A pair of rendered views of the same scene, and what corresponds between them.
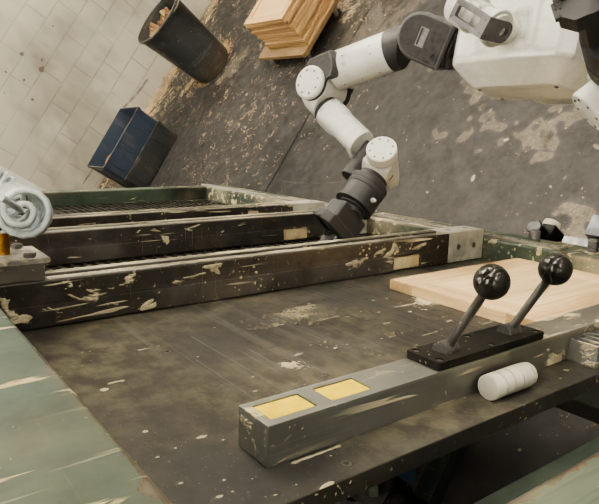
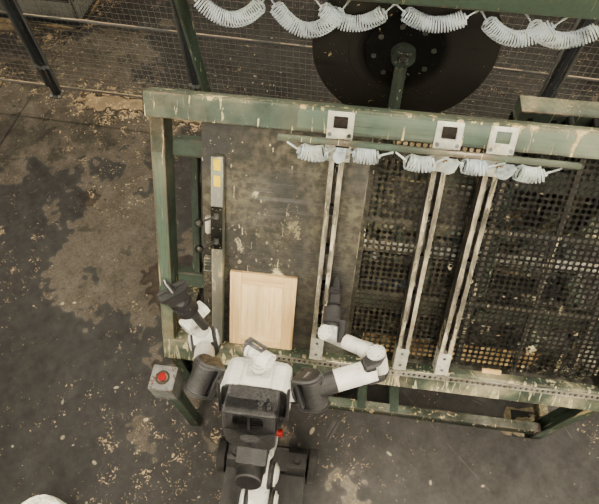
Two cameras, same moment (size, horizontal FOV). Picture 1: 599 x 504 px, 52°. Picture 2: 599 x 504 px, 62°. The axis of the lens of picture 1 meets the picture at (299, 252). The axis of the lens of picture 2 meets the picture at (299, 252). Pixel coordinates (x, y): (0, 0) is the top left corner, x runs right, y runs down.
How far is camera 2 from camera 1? 199 cm
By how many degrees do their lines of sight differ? 67
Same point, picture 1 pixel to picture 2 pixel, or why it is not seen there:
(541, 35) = (241, 364)
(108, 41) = not seen: outside the picture
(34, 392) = (216, 116)
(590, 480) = (161, 183)
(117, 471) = (182, 116)
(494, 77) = not seen: hidden behind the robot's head
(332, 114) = (360, 344)
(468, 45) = (279, 368)
